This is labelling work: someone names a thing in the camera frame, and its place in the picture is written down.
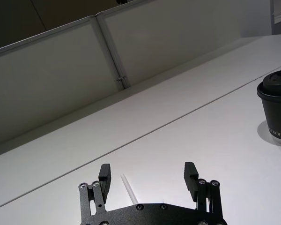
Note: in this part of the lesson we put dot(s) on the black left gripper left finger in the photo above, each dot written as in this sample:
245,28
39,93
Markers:
97,197

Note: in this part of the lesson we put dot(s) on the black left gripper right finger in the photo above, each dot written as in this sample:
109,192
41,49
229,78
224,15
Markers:
207,197

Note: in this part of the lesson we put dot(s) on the white paper-wrapped straw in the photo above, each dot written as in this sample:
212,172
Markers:
130,192

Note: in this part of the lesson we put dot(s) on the black paper coffee cup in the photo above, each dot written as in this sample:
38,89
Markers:
277,119

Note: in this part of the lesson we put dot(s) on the small metal partition clip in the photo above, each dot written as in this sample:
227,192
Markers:
121,79

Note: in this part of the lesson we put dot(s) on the white partition panel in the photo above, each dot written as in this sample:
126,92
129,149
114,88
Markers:
49,77
168,39

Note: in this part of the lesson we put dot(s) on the black plastic cup lid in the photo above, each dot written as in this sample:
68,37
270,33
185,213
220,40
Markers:
275,85

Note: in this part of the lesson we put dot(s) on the grey partition joining post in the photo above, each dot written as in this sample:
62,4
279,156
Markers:
112,51

